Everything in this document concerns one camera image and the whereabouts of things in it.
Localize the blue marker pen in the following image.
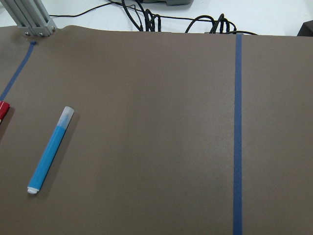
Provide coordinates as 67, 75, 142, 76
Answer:
27, 106, 74, 194

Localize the red capped white marker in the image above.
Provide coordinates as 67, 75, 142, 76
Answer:
0, 101, 10, 122

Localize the aluminium frame post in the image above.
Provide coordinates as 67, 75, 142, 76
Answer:
1, 0, 57, 37

